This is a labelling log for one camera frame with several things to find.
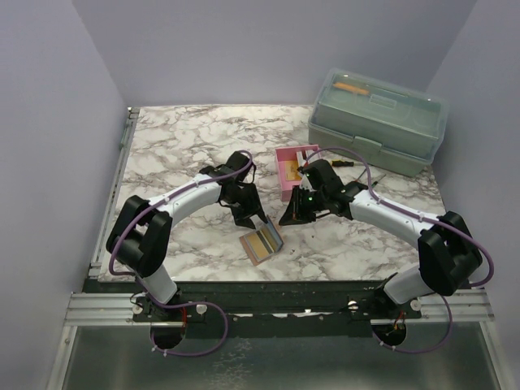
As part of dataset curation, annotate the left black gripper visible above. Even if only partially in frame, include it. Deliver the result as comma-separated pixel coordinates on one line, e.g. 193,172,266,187
224,184,268,229

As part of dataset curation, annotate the aluminium mounting rail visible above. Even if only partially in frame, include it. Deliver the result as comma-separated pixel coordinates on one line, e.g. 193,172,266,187
65,289,495,327

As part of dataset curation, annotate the pink card box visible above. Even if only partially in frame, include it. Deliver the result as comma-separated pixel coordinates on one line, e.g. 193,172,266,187
275,145,319,202

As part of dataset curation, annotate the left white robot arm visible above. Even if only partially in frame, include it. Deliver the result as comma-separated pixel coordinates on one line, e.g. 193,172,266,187
106,150,267,321

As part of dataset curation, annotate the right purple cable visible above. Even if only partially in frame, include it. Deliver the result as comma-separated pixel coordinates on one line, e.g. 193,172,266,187
302,146,496,354

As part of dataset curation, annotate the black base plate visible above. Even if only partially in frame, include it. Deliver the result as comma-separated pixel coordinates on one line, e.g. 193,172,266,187
83,279,475,338

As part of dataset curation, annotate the orange tool inside toolbox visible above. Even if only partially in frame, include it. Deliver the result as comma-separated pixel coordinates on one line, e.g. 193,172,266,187
332,82,370,96

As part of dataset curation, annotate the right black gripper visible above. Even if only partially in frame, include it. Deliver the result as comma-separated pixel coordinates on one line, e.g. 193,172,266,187
279,185,327,227

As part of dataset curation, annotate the red blue screwdriver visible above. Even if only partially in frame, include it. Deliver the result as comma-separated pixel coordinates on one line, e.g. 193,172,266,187
355,170,386,188

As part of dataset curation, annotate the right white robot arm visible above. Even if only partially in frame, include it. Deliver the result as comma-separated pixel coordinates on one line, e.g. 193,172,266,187
279,159,483,319

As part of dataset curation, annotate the yellow black screwdriver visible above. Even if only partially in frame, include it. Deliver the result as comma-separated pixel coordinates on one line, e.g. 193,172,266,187
331,160,355,167

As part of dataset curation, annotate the gold credit card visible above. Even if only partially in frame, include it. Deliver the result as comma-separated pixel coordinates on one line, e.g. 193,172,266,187
284,160,301,181

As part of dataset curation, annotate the green plastic toolbox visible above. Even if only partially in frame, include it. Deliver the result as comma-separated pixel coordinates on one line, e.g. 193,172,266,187
308,69,449,177

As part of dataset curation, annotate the tan leather card holder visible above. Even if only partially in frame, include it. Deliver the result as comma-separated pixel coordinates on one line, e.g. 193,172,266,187
239,218,284,267

